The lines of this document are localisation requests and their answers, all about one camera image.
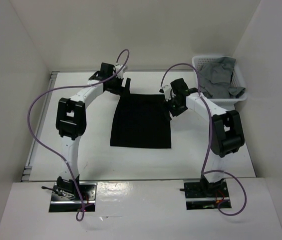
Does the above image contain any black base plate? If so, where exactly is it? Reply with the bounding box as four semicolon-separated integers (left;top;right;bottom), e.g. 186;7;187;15
180;179;232;210
41;181;97;213

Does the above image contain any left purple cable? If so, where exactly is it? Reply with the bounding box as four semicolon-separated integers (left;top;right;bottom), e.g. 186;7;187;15
28;49;131;222

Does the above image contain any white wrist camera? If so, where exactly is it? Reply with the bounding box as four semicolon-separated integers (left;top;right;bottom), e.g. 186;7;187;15
159;85;173;102
113;64;127;79

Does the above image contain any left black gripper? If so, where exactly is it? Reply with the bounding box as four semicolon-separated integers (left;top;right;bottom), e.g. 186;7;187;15
106;74;130;98

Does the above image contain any black skirt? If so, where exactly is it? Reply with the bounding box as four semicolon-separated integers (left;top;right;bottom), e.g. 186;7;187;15
110;92;173;150

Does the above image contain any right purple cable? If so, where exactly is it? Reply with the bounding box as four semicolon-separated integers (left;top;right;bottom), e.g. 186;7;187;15
160;63;248;216

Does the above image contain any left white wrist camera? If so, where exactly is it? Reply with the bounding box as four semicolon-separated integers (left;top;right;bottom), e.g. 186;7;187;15
113;64;127;79

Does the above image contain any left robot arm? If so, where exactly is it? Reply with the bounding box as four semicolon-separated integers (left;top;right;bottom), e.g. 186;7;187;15
56;63;127;200

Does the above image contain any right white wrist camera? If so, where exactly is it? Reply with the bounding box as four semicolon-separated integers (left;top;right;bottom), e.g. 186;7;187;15
159;85;173;102

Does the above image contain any grey skirt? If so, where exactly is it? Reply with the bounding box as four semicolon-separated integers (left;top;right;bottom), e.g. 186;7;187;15
198;56;246;99

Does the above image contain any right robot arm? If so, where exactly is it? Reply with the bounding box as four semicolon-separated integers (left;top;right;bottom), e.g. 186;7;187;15
160;78;245;197

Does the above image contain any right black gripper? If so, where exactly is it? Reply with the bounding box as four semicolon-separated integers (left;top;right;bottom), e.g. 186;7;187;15
158;94;187;122

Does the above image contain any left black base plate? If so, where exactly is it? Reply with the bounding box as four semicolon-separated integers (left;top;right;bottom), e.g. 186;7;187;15
41;181;97;213

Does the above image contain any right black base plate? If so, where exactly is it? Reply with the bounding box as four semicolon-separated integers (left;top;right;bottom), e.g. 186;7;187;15
180;179;232;210

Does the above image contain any purple cable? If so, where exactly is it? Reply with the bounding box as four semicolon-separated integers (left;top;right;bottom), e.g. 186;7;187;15
28;49;131;222
160;63;248;216

